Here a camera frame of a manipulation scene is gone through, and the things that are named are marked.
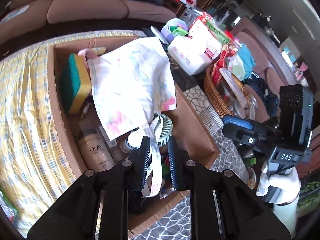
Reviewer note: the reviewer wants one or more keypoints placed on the purple storage tub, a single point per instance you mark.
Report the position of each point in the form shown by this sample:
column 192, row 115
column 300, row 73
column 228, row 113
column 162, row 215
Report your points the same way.
column 174, row 27

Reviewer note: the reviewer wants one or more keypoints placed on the yellow plaid table cloth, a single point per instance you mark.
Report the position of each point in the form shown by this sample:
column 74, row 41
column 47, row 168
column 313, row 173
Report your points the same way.
column 34, row 168

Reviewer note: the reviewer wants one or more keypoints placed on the yellow green sponge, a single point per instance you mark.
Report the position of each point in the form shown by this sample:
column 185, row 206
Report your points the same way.
column 75, row 84

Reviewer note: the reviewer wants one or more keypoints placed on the brown cardboard box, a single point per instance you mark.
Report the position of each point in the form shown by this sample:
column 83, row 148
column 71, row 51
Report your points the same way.
column 163, row 218

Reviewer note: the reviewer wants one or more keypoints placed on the white tissue box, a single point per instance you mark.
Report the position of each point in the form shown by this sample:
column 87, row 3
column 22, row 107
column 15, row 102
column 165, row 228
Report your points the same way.
column 189, row 55

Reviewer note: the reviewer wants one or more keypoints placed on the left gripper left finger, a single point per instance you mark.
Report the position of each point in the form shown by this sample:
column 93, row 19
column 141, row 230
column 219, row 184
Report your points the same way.
column 140, row 162

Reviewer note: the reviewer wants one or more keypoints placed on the brown fabric sofa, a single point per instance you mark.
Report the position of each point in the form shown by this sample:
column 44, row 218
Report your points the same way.
column 43, row 12

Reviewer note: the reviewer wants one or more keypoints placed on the olay lotion bottle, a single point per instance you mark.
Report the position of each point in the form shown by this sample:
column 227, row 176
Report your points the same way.
column 93, row 149

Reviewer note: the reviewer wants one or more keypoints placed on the wicker basket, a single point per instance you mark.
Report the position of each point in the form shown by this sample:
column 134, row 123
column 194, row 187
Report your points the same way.
column 213, row 95

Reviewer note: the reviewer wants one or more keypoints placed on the paper sheet on sofa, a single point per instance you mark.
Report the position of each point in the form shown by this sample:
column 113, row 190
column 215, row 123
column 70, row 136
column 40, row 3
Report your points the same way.
column 14, row 14

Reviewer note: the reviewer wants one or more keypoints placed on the white patterned cloth bag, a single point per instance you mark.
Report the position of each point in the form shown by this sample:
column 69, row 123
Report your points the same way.
column 129, row 86

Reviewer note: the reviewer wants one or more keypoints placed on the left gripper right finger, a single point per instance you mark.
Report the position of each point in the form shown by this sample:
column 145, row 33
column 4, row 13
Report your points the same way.
column 181, row 176

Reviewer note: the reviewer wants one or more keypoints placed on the white gloved right hand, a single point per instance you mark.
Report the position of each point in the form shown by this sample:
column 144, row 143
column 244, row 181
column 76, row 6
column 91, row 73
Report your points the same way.
column 288, row 183

